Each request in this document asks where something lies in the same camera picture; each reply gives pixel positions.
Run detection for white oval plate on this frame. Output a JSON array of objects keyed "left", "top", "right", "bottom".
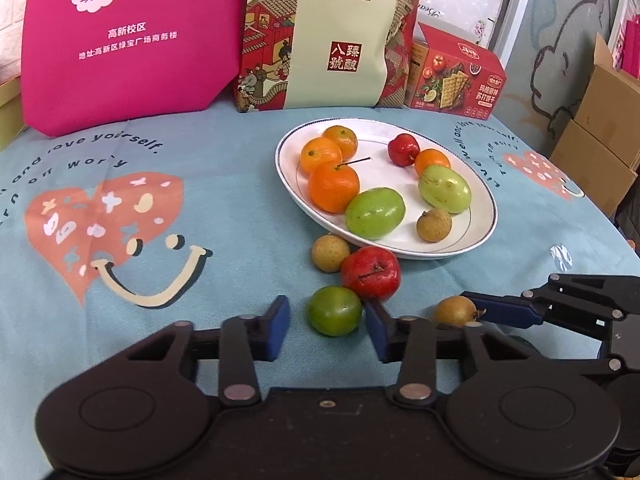
[{"left": 274, "top": 118, "right": 498, "bottom": 260}]

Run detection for cardboard boxes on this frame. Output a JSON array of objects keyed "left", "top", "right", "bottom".
[{"left": 550, "top": 35, "right": 639, "bottom": 217}]

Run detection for large orange with stem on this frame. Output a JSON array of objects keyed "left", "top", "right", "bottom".
[{"left": 302, "top": 157, "right": 368, "bottom": 214}]

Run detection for magenta tote bag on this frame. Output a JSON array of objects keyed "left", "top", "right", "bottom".
[{"left": 21, "top": 0, "right": 242, "bottom": 136}]

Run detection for large red apple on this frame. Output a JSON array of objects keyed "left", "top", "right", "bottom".
[{"left": 341, "top": 246, "right": 401, "bottom": 301}]

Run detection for orange tangerine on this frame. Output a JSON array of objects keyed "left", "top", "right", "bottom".
[{"left": 299, "top": 136, "right": 343, "bottom": 176}]

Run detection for small orange right side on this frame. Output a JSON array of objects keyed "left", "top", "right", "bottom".
[{"left": 413, "top": 148, "right": 450, "bottom": 177}]

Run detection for small red apple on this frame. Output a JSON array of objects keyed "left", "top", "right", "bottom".
[{"left": 387, "top": 133, "right": 421, "bottom": 167}]

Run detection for small orange on plate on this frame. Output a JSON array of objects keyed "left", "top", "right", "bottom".
[{"left": 322, "top": 125, "right": 358, "bottom": 162}]

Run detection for red cracker box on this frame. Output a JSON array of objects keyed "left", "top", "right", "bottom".
[{"left": 405, "top": 23, "right": 506, "bottom": 120}]

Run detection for round green tomato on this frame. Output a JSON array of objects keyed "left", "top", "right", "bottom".
[{"left": 306, "top": 286, "right": 362, "bottom": 337}]

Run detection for red green gift bag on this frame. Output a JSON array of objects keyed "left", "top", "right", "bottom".
[{"left": 235, "top": 0, "right": 419, "bottom": 112}]

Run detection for blue printed tablecloth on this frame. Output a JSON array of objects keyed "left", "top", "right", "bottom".
[{"left": 1, "top": 100, "right": 639, "bottom": 479}]

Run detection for green gift box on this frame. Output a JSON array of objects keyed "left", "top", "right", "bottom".
[{"left": 0, "top": 77, "right": 25, "bottom": 151}]

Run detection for tan longan fruit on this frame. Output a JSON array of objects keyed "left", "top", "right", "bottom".
[{"left": 416, "top": 208, "right": 452, "bottom": 243}]

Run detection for brown longan fruit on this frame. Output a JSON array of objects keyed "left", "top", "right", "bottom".
[{"left": 432, "top": 296, "right": 482, "bottom": 327}]

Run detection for green jujube fruit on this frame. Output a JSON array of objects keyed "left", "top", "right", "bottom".
[
  {"left": 345, "top": 188, "right": 406, "bottom": 240},
  {"left": 418, "top": 165, "right": 472, "bottom": 214}
]

